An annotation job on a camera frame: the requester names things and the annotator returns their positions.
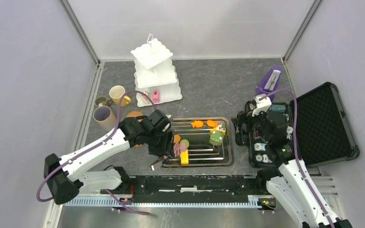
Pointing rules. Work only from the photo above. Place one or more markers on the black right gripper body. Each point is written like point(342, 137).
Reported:
point(253, 123)

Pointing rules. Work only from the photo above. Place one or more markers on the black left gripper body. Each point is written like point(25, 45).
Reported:
point(160, 143)

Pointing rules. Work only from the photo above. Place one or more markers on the strawberry triangle cake slice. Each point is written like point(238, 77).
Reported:
point(146, 97)

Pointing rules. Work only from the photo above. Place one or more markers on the pink cake slice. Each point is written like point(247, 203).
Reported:
point(156, 97)

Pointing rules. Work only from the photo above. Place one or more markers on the yellow layered cake slice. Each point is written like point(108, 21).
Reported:
point(184, 157)

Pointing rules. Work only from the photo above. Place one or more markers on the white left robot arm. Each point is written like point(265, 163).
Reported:
point(69, 175)

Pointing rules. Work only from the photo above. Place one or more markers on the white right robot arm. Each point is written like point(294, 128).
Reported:
point(284, 175)

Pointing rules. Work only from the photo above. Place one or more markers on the red triangular dealer marker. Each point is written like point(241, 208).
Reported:
point(256, 135)

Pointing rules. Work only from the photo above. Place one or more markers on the woven rattan coaster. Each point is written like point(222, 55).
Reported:
point(135, 114)

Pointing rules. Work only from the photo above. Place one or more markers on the small round orange biscuit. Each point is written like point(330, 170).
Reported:
point(177, 138)

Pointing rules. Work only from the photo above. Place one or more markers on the green round macaron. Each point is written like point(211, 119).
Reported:
point(185, 144)

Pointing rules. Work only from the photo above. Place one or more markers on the purple metronome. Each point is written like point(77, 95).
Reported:
point(269, 83)

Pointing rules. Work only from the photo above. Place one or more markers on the stainless steel serving tray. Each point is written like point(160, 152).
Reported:
point(202, 153)

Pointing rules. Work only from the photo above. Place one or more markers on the black poker chip case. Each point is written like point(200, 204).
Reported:
point(322, 130)

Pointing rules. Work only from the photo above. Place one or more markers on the yellow kiwi topped cake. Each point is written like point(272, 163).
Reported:
point(219, 128)

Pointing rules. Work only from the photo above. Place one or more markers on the pink tall mug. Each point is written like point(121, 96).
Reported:
point(105, 117)

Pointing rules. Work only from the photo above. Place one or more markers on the green swiss roll cake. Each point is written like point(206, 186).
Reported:
point(216, 138)

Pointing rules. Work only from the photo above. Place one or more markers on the orange fish cookie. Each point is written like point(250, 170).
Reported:
point(211, 123)

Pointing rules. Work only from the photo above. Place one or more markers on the small green cup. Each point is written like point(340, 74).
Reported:
point(103, 101)

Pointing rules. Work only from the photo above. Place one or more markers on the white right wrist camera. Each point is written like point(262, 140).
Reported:
point(262, 104)

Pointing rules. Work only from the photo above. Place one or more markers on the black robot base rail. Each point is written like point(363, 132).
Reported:
point(190, 189)

